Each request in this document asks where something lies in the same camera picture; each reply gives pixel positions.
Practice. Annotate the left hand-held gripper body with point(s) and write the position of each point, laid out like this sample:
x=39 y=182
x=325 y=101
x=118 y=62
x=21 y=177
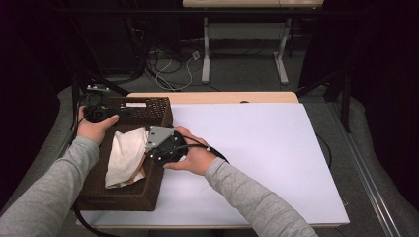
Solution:
x=97 y=113

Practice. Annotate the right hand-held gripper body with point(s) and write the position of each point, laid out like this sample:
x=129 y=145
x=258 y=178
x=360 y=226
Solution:
x=164 y=148

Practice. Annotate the cream baby bodysuit brown trim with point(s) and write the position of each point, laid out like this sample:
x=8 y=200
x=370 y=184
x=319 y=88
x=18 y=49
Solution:
x=125 y=158

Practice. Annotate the brown wicker basket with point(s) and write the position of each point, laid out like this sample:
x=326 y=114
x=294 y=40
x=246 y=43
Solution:
x=131 y=197

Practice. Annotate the person's left hand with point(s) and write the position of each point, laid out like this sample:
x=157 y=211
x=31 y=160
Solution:
x=92 y=131

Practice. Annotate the person's right hand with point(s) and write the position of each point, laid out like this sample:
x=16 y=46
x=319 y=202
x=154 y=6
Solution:
x=197 y=161

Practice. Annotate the dark curtain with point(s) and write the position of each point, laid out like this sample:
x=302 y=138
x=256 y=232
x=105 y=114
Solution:
x=19 y=98
x=388 y=98

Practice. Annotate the light wooden table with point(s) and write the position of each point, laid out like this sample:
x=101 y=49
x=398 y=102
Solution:
x=230 y=97

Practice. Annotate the white power adapter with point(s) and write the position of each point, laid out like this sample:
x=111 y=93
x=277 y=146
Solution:
x=195 y=55

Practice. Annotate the black horizontal bar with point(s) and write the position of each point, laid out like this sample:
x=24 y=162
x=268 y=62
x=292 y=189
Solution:
x=131 y=11

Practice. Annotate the white-legged desk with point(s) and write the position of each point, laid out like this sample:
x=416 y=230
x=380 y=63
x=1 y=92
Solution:
x=206 y=49

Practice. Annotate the pale lavender table mat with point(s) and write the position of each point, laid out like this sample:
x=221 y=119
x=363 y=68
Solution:
x=280 y=158

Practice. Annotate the aluminium floor rail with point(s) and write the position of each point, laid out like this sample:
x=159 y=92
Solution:
x=369 y=184
x=66 y=144

